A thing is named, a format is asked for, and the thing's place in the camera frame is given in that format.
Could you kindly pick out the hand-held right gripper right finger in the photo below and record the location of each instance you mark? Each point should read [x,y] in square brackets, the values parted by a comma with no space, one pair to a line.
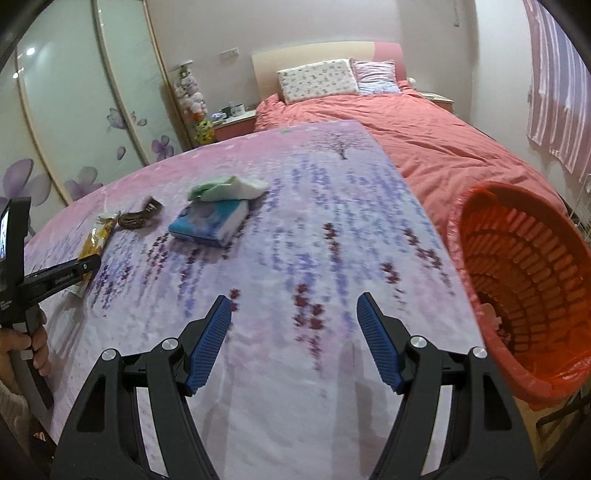
[381,341]

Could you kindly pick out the blue tissue pack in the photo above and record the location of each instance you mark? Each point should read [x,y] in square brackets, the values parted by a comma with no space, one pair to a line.
[207,224]

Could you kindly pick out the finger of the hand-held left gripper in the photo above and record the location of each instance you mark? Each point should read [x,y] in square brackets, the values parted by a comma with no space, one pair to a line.
[60,279]

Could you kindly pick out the yellow snack wrapper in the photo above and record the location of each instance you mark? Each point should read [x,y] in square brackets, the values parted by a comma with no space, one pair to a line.
[97,237]

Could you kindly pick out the white floral pillow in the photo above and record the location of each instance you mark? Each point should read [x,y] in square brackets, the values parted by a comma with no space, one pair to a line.
[318,79]

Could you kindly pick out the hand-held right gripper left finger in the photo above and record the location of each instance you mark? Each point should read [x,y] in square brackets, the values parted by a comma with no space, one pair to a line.
[210,341]

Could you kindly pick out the pink white nightstand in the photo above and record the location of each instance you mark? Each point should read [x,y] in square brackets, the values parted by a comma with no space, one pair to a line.
[235,128]

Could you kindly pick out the purple striped pillow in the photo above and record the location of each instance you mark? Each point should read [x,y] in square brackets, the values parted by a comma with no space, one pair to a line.
[376,76]

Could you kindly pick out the white wall socket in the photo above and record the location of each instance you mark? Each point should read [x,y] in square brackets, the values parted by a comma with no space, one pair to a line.
[229,53]

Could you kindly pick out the light wooden nightstand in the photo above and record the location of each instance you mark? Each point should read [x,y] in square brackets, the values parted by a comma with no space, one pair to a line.
[438,100]

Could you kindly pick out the person's left forearm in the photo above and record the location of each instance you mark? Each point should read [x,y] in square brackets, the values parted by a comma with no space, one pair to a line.
[14,410]

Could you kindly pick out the pink striped curtain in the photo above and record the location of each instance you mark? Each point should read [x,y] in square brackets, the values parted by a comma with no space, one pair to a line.
[561,92]

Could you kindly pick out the pink floral printed sheet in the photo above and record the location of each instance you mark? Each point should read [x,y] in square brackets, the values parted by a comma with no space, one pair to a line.
[300,207]

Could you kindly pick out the green white cloth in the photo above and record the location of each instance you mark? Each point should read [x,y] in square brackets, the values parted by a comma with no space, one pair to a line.
[231,189]

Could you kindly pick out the clear tube of plush toys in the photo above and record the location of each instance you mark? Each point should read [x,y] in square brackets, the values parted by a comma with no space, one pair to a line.
[191,97]

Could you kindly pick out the cream pink headboard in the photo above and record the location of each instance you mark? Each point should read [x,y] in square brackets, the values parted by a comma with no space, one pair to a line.
[268,69]

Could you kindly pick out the orange plastic wastebasket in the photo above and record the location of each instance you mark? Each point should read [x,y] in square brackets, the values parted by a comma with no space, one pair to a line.
[531,277]

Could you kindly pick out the coral pink duvet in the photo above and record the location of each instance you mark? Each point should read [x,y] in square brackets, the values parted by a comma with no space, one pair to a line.
[438,147]

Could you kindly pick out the brown striped hair band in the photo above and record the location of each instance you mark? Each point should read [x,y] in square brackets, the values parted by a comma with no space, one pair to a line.
[134,220]

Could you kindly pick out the flower printed wardrobe doors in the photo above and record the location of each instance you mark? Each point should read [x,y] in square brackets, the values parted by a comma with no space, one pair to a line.
[69,92]

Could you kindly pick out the person's left hand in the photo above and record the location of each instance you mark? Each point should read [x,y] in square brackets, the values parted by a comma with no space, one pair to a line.
[14,344]

